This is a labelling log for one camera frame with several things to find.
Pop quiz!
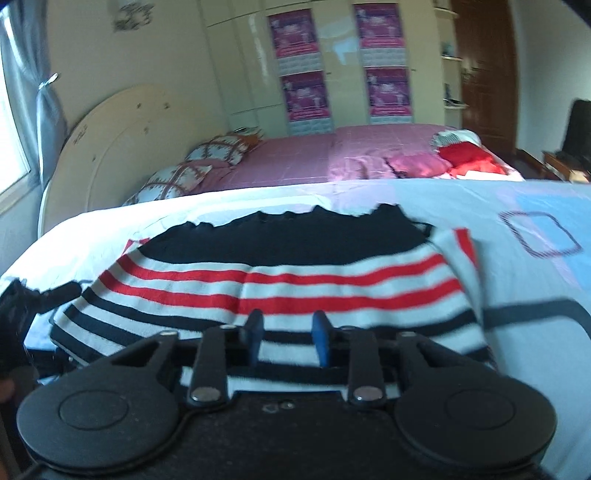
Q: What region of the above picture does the striped cartoon knit sweater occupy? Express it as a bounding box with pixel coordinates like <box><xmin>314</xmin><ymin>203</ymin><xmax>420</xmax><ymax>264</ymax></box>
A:
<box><xmin>50</xmin><ymin>204</ymin><xmax>492</xmax><ymax>390</ymax></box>

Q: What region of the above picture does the patterned pillow near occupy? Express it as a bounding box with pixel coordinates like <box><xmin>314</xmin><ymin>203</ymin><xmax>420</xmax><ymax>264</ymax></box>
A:
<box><xmin>123</xmin><ymin>161</ymin><xmax>213</xmax><ymax>206</ymax></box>

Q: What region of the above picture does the patterned pillow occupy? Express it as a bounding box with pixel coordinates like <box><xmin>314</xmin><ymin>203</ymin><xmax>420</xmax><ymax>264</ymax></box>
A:
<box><xmin>123</xmin><ymin>161</ymin><xmax>213</xmax><ymax>206</ymax></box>
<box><xmin>186</xmin><ymin>134</ymin><xmax>249</xmax><ymax>166</ymax></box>

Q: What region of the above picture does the cream round headboard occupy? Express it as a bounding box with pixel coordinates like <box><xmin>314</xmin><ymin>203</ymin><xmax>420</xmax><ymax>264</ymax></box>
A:
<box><xmin>37</xmin><ymin>84</ymin><xmax>228</xmax><ymax>236</ymax></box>

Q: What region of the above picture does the pink quilted blanket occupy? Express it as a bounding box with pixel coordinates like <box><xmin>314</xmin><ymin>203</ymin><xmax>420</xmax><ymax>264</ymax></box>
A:
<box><xmin>197</xmin><ymin>124</ymin><xmax>446</xmax><ymax>193</ymax></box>

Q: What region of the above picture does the patterned pillow far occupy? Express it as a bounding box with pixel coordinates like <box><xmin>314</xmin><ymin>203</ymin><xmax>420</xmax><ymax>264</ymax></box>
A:
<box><xmin>186</xmin><ymin>134</ymin><xmax>249</xmax><ymax>166</ymax></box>

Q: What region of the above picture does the pink folded garment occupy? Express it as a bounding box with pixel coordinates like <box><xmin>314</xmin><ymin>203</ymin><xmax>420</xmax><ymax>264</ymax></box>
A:
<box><xmin>386</xmin><ymin>152</ymin><xmax>452</xmax><ymax>178</ymax></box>

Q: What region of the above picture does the purple poster lower left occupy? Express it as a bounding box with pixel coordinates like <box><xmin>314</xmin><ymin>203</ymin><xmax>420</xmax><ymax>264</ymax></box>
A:
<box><xmin>280</xmin><ymin>71</ymin><xmax>334</xmax><ymax>136</ymax></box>

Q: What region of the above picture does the purple poster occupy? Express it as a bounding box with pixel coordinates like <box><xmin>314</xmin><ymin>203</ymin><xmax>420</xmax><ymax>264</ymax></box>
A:
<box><xmin>267</xmin><ymin>9</ymin><xmax>322</xmax><ymax>77</ymax></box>
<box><xmin>365</xmin><ymin>67</ymin><xmax>414</xmax><ymax>125</ymax></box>
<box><xmin>353</xmin><ymin>3</ymin><xmax>407</xmax><ymax>68</ymax></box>
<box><xmin>280</xmin><ymin>71</ymin><xmax>334</xmax><ymax>136</ymax></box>

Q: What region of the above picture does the red folded garment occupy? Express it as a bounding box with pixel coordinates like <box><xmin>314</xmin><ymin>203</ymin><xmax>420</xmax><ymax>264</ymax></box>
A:
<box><xmin>438</xmin><ymin>142</ymin><xmax>507</xmax><ymax>177</ymax></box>

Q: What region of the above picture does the checked white garment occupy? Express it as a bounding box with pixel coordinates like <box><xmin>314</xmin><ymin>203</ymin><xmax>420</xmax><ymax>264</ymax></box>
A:
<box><xmin>430</xmin><ymin>129</ymin><xmax>482</xmax><ymax>150</ymax></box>

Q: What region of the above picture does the light blue patterned bedspread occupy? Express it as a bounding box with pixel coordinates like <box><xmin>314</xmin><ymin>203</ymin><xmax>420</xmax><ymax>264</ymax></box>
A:
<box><xmin>1</xmin><ymin>179</ymin><xmax>590</xmax><ymax>479</ymax></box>

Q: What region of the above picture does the purple poster lower right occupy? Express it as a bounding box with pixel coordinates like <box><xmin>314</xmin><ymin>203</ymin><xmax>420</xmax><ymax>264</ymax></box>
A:
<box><xmin>365</xmin><ymin>67</ymin><xmax>414</xmax><ymax>125</ymax></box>

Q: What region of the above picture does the blue window curtain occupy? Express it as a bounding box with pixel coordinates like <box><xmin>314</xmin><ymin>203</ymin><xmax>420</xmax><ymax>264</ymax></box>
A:
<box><xmin>1</xmin><ymin>1</ymin><xmax>67</xmax><ymax>187</ymax></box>

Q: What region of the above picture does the wooden side table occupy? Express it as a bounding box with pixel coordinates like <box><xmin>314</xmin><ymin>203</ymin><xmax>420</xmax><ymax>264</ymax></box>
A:
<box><xmin>515</xmin><ymin>149</ymin><xmax>590</xmax><ymax>184</ymax></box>

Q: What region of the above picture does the purple poster upper right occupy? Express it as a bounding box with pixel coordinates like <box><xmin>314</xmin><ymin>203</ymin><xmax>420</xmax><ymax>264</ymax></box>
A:
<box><xmin>353</xmin><ymin>3</ymin><xmax>407</xmax><ymax>68</ymax></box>

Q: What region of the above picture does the purple poster upper left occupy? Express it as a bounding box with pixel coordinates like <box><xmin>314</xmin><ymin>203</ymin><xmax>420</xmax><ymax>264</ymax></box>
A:
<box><xmin>267</xmin><ymin>9</ymin><xmax>322</xmax><ymax>77</ymax></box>

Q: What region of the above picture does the cream built-in wardrobe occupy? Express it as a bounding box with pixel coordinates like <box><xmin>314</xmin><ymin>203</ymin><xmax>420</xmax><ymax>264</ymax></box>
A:
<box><xmin>197</xmin><ymin>1</ymin><xmax>446</xmax><ymax>138</ymax></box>

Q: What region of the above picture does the black office chair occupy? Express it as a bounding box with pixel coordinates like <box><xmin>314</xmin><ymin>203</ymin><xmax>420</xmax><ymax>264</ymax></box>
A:
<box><xmin>562</xmin><ymin>99</ymin><xmax>591</xmax><ymax>160</ymax></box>

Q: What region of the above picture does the dark wooden door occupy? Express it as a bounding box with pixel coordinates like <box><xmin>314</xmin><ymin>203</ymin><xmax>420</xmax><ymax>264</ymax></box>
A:
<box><xmin>451</xmin><ymin>0</ymin><xmax>518</xmax><ymax>154</ymax></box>

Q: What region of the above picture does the wall sconce lamp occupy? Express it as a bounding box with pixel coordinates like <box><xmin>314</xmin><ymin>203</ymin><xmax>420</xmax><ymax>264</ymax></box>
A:
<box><xmin>109</xmin><ymin>0</ymin><xmax>155</xmax><ymax>32</ymax></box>

